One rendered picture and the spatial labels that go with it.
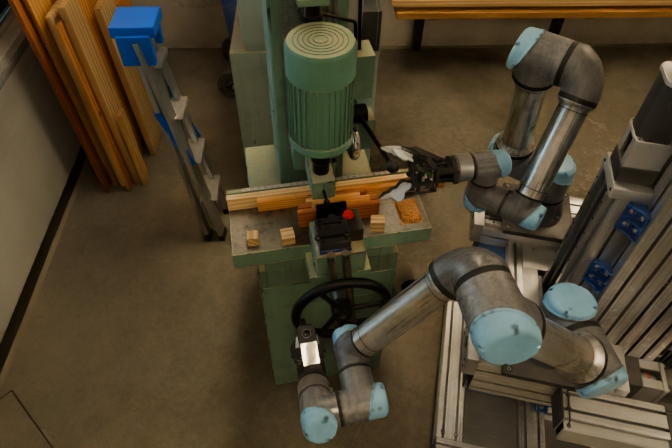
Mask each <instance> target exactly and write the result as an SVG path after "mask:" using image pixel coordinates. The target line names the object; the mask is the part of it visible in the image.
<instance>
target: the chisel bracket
mask: <svg viewBox="0 0 672 448"><path fill-rule="evenodd" d="M305 169H306V173H307V178H308V182H309V187H310V191H311V196H312V199H313V200H316V199H324V196H323V192H322V191H323V190H326V194H327V197H328V198H331V197H335V190H336V187H335V183H336V179H335V177H334V174H333V170H332V166H331V163H330V171H329V173H328V174H326V175H323V176H319V175H316V174H314V173H313V171H312V162H311V157H307V156H305Z"/></svg>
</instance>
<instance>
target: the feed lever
mask: <svg viewBox="0 0 672 448"><path fill-rule="evenodd" d="M367 121H368V109H367V105H366V104H365V103H361V104H358V103H357V100H354V118H353V124H360V123H362V125H363V126H364V128H365V129H366V131H367V132H368V134H369V135H370V137H371V139H372V140H373V142H374V143H375V145H376V146H377V148H378V149H379V151H380V152H381V154H382V156H383V157H384V159H385V160H386V162H387V163H386V170H387V171H388V172H390V173H396V172H397V171H398V170H399V168H400V164H399V162H398V161H397V160H395V159H391V158H390V156H389V155H388V153H387V152H385V151H383V150H381V149H380V147H383V146H382V144H381V143H380V141H379V140H378V138H377V137H376V135H375V134H374V132H373V131H372V129H371V128H370V126H369V125H368V123H367Z"/></svg>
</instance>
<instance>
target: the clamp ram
mask: <svg viewBox="0 0 672 448"><path fill-rule="evenodd" d="M345 210H347V203H346V201H340V202H332V203H330V205H328V206H326V205H324V204H317V205H316V219H319V218H327V217H334V216H342V215H343V212H344V211H345Z"/></svg>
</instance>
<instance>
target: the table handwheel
mask: <svg viewBox="0 0 672 448"><path fill-rule="evenodd" d="M348 288H363V289H368V290H372V291H374V292H376V293H378V294H379V295H380V297H381V300H377V301H372V302H367V303H360V304H353V305H351V301H350V300H349V299H347V298H345V294H344V290H343V289H348ZM330 292H331V293H332V297H333V299H332V298H330V297H329V296H328V295H326V294H327V293H330ZM318 297H320V298H322V299H323V300H325V301H326V302H327V303H329V304H330V308H331V312H332V316H331V318H330V319H329V320H328V321H327V322H326V323H325V325H324V326H323V327H322V328H321V329H320V328H315V331H316V334H317V335H319V336H320V337H321V338H326V339H328V338H332V335H333V332H334V331H335V330H336V329H337V328H335V329H328V328H329V327H330V326H331V325H332V324H333V323H334V322H335V321H338V322H344V321H347V320H349V319H350V318H351V317H352V316H353V311H355V310H360V309H365V308H371V307H377V306H380V307H379V308H378V309H377V310H379V309H380V308H381V307H382V306H384V305H385V304H386V303H387V302H389V301H390V300H391V295H390V293H389V291H388V289H387V288H386V287H385V286H384V285H382V284H381V283H379V282H377V281H374V280H371V279H366V278H342V279H337V280H333V281H329V282H326V283H323V284H321V285H318V286H316V287H314V288H313V289H311V290H309V291H308V292H306V293H305V294H304V295H302V296H301V297H300V298H299V299H298V300H297V302H296V303H295V305H294V306H293V309H292V312H291V320H292V323H293V325H294V327H295V328H296V329H297V328H298V326H299V323H300V322H299V320H300V319H301V313H302V311H303V309H304V308H305V307H306V306H307V305H308V304H309V303H310V302H311V301H313V300H314V299H316V298H318Z"/></svg>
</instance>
